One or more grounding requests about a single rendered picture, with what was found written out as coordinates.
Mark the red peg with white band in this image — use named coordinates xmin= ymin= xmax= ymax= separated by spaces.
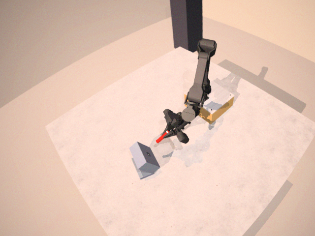
xmin=156 ymin=131 xmax=169 ymax=143

